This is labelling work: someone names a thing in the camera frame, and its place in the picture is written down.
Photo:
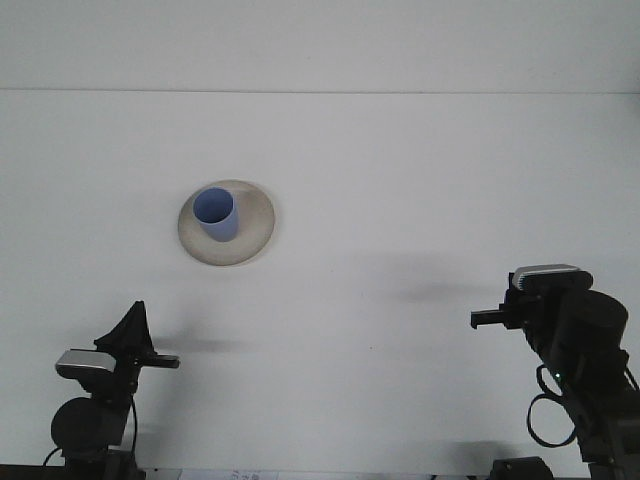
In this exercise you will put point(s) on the pale blue cup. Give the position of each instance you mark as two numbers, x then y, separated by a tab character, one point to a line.
220	227

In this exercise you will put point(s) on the pale round plate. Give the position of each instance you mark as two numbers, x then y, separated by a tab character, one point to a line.
255	230

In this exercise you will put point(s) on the black base block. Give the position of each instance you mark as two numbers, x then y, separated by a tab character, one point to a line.
520	470

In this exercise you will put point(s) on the black base platform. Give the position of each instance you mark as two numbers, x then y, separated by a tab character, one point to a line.
20	473

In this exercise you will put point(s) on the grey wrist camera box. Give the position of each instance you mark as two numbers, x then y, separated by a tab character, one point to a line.
547	272
82	360

